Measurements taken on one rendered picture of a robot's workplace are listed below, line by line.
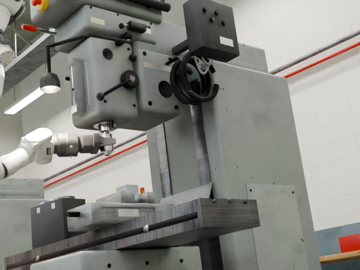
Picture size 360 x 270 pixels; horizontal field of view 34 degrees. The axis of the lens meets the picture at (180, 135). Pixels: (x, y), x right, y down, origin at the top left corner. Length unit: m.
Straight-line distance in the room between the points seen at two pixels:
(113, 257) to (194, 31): 0.87
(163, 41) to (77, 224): 0.86
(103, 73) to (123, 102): 0.13
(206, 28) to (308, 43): 4.85
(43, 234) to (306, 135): 4.74
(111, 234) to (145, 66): 0.69
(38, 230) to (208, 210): 1.05
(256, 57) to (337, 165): 3.87
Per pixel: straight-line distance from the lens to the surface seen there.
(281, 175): 2.47
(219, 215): 1.64
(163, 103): 2.26
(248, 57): 2.75
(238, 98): 2.40
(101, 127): 2.19
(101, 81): 2.14
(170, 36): 2.44
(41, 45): 6.82
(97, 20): 2.22
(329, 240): 6.59
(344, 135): 6.52
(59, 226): 2.39
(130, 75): 2.18
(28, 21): 11.97
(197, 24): 2.18
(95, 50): 2.19
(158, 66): 2.31
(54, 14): 2.29
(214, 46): 2.18
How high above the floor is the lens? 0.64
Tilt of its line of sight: 16 degrees up
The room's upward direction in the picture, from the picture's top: 7 degrees counter-clockwise
